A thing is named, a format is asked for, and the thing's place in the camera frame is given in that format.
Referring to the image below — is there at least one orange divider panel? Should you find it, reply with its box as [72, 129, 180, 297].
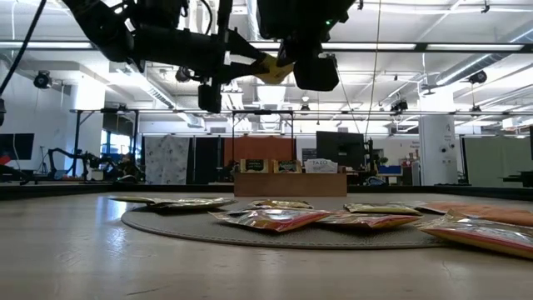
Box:
[223, 135, 297, 168]

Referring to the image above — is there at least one black wall monitor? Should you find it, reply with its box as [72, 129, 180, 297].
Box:
[0, 132, 36, 162]

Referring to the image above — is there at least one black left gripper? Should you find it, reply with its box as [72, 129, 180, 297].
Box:
[132, 0, 268, 114]

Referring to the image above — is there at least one round grey mat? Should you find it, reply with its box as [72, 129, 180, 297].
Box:
[120, 198, 453, 251]

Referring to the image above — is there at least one grey divider panel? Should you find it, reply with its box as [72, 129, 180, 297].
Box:
[463, 136, 533, 188]

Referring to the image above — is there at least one black ceiling spotlight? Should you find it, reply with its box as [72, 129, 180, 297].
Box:
[468, 69, 489, 86]
[390, 98, 410, 114]
[32, 70, 53, 90]
[174, 65, 193, 83]

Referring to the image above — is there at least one wooden tea organizer box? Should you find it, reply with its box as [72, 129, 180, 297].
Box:
[233, 172, 348, 198]

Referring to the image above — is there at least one white pillar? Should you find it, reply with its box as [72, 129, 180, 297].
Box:
[418, 114, 460, 187]

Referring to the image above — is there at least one blue storage bin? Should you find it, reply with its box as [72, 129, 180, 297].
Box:
[376, 165, 404, 177]

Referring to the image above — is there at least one black computer monitor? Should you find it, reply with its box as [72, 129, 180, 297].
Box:
[315, 130, 367, 171]

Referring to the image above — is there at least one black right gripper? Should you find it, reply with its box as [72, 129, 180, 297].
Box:
[256, 0, 358, 93]

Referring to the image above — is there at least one patterned divider screen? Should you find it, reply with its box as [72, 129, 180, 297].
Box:
[143, 135, 192, 186]

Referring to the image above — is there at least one black divider panel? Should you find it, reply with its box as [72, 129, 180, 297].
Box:
[193, 136, 226, 185]

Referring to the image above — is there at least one black background rig frame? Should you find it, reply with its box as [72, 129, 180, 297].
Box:
[231, 108, 295, 162]

